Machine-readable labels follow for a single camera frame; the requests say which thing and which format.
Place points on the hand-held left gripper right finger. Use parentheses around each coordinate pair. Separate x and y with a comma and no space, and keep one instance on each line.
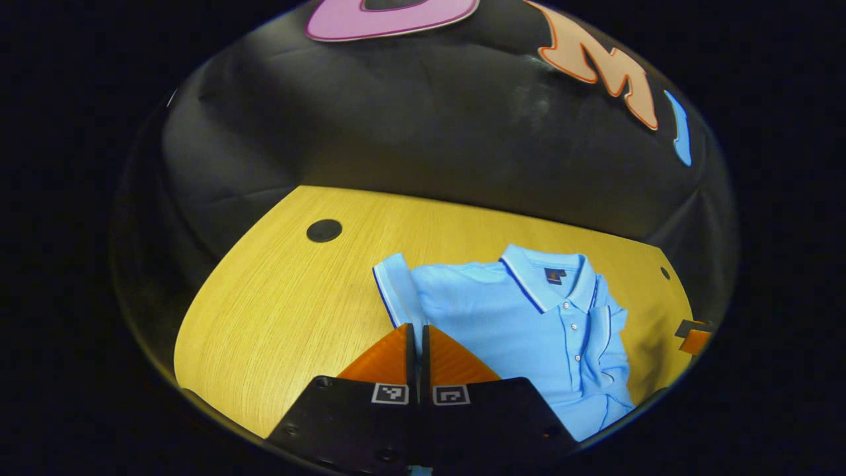
(496,426)

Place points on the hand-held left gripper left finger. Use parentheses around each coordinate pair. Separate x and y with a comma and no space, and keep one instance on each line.
(350,430)

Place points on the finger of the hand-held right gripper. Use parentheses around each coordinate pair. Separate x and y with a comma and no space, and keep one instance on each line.
(695,340)

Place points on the light blue T-shirt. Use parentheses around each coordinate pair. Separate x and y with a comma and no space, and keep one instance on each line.
(515,330)

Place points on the black backdrop cloth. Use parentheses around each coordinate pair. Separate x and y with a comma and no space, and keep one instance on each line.
(410,112)

